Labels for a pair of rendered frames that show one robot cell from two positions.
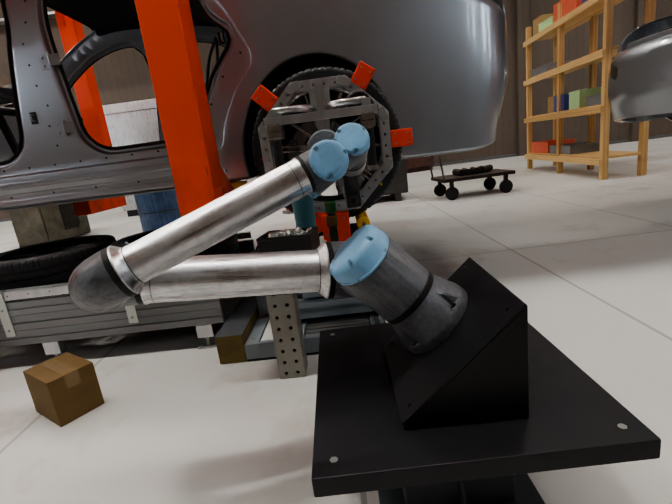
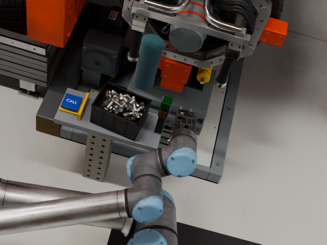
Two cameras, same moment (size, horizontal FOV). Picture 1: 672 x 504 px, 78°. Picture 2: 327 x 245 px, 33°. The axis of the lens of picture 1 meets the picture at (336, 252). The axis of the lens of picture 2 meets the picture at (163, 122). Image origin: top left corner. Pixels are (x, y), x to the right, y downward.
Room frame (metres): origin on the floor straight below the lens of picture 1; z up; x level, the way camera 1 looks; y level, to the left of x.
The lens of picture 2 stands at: (0.17, 0.07, 2.29)
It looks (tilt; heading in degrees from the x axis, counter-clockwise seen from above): 53 degrees down; 357
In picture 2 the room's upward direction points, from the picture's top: 17 degrees clockwise
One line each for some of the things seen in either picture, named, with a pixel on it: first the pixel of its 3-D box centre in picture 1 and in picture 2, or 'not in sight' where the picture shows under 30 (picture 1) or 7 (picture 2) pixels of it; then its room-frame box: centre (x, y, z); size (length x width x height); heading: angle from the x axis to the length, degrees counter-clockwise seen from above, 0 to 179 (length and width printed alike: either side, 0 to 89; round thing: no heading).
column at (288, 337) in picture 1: (286, 323); (99, 147); (1.50, 0.23, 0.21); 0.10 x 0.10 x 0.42; 87
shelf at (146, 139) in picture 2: not in sight; (111, 119); (1.50, 0.20, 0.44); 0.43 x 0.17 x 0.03; 87
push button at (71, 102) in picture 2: not in sight; (71, 102); (1.50, 0.37, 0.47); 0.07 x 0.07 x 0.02; 87
